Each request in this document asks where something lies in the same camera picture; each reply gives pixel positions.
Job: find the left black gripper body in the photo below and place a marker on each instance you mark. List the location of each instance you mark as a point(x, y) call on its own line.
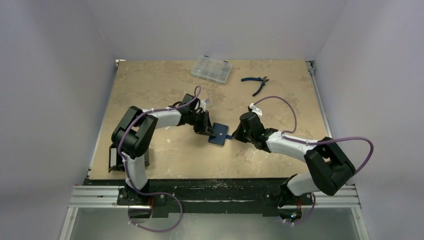
point(199, 116)

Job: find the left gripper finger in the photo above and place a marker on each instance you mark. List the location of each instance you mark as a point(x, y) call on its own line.
point(207, 128)
point(200, 127)

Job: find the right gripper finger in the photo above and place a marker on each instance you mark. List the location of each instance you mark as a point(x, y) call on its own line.
point(239, 137)
point(240, 129)

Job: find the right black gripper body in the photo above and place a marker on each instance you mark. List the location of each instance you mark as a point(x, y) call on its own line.
point(243, 129)

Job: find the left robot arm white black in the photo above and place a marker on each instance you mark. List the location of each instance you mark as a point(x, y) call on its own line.
point(133, 134)

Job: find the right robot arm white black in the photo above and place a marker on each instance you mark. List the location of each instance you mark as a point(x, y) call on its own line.
point(329, 168)

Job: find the black card tray box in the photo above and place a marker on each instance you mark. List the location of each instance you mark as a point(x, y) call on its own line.
point(115, 161)

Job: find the clear plastic organizer box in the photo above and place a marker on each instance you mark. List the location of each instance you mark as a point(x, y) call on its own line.
point(210, 69)

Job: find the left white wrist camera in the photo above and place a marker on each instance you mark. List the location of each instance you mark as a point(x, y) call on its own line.
point(204, 103)

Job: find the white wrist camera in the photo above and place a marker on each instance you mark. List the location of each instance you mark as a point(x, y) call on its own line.
point(253, 108)
point(204, 103)

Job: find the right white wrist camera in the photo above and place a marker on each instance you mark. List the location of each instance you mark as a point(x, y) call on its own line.
point(253, 108)

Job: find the black aluminium mounting rail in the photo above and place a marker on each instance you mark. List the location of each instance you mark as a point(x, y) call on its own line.
point(208, 196)

